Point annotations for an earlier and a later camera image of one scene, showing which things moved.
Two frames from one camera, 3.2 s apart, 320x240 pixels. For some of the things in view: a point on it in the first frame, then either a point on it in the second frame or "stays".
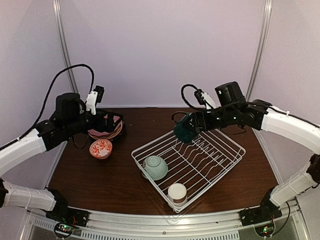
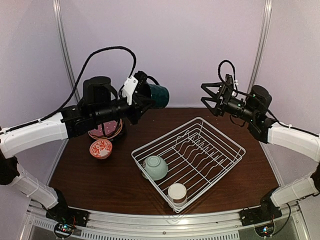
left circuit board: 63,230 stays
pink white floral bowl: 100,149 stays
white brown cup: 177,194 stays
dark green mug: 185,132 to 159,93
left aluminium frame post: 65,45 stays
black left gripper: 108,126 to 138,105
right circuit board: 265,229 stays
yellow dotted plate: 105,137 stays
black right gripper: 196,115 to 226,91
